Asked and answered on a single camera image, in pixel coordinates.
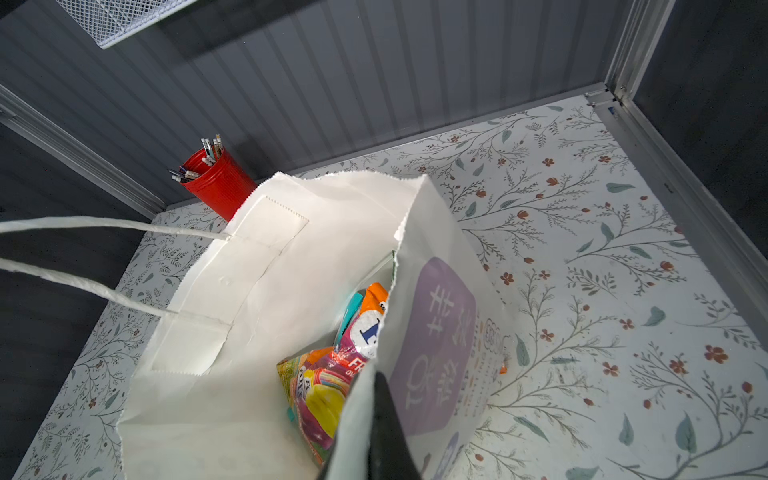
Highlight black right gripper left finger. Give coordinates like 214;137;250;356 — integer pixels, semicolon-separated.
317;458;360;480

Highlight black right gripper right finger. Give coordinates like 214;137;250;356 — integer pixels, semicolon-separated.
367;373;421;480

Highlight red Fox's candy packet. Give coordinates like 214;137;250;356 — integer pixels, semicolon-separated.
276;283;389;465

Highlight white printed paper bag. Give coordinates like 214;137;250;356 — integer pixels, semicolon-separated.
1;171;511;479

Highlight teal snack packet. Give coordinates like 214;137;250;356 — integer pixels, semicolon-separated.
334;290;365;345

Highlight red pen cup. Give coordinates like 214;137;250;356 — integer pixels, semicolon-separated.
183;149;257;221

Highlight pens in cup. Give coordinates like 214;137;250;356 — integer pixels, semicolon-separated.
168;134;224;184

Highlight white wire mesh basket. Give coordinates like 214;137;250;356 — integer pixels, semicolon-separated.
57;0;197;49

